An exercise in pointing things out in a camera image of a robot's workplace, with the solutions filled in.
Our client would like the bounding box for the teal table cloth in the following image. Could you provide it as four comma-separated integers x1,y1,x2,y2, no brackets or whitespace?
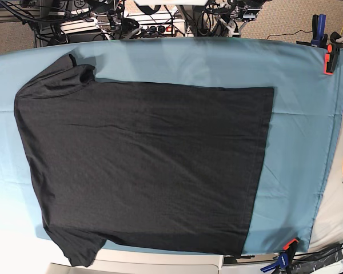
0,38,343,255

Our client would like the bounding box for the orange black clamp top right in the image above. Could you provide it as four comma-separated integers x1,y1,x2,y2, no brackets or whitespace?
324,32,341,75

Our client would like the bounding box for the blue orange clamp bottom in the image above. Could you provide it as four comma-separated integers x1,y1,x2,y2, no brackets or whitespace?
260,237,300,273

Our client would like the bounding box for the blue black clamp top right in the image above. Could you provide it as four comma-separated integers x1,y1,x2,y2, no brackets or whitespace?
296,14,328,49

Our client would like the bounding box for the black plastic bag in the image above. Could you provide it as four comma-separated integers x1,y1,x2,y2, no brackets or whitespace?
284,244,343,274

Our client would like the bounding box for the white power strip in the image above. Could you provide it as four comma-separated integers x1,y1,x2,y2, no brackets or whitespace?
59,18,187,39

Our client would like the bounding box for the dark grey T-shirt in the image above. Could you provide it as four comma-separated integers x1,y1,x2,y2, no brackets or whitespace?
14,54,274,267

